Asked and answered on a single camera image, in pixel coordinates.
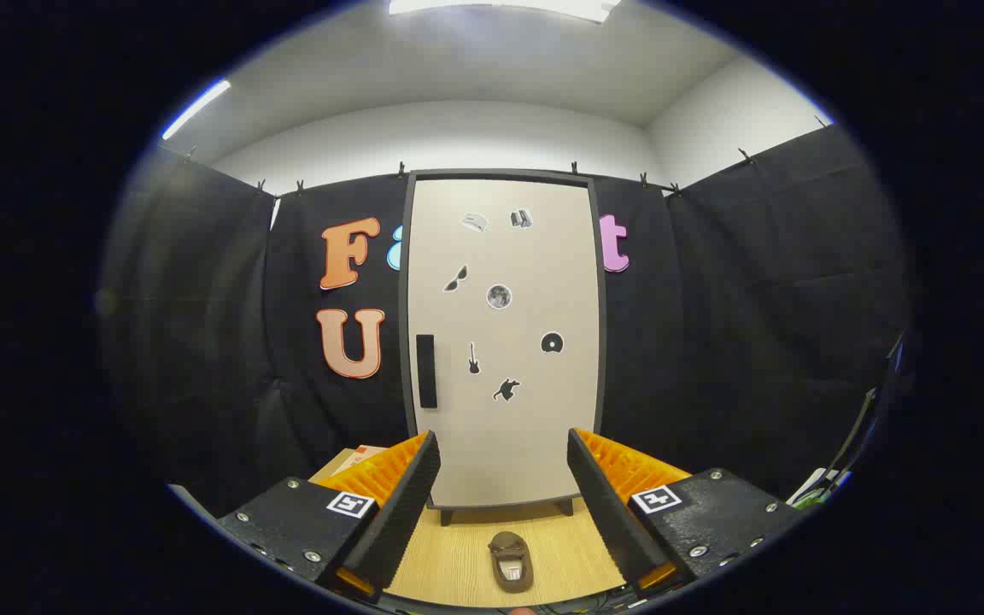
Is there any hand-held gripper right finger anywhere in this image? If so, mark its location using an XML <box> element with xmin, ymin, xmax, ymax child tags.
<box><xmin>566</xmin><ymin>428</ymin><xmax>805</xmax><ymax>599</ymax></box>

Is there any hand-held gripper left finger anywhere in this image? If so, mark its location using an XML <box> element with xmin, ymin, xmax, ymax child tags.
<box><xmin>217</xmin><ymin>430</ymin><xmax>442</xmax><ymax>603</ymax></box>

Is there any brown fuzzy shoe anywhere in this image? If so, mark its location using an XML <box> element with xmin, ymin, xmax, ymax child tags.
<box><xmin>489</xmin><ymin>531</ymin><xmax>535</xmax><ymax>594</ymax></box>

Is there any beige shoe cabinet door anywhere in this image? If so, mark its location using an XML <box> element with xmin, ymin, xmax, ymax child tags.
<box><xmin>407</xmin><ymin>178</ymin><xmax>602</xmax><ymax>509</ymax></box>

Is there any black door handle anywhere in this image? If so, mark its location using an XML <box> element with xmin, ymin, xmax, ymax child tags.
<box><xmin>416</xmin><ymin>334</ymin><xmax>438</xmax><ymax>409</ymax></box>

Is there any dark grey shoe cabinet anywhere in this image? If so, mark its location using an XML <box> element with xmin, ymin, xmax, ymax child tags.
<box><xmin>398</xmin><ymin>169</ymin><xmax>608</xmax><ymax>526</ymax></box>

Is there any beige cover book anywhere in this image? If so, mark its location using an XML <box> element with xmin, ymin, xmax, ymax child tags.
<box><xmin>330</xmin><ymin>444</ymin><xmax>389</xmax><ymax>476</ymax></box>

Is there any white paper sheet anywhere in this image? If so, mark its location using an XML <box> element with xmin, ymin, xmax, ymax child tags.
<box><xmin>787</xmin><ymin>466</ymin><xmax>852</xmax><ymax>513</ymax></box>

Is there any black backdrop cloth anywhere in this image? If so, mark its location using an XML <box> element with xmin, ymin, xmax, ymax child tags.
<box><xmin>99</xmin><ymin>120</ymin><xmax>911</xmax><ymax>522</ymax></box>

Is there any long ceiling light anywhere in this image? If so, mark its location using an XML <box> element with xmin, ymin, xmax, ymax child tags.
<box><xmin>388</xmin><ymin>0</ymin><xmax>621</xmax><ymax>23</ymax></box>
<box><xmin>161</xmin><ymin>79</ymin><xmax>232</xmax><ymax>141</ymax></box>

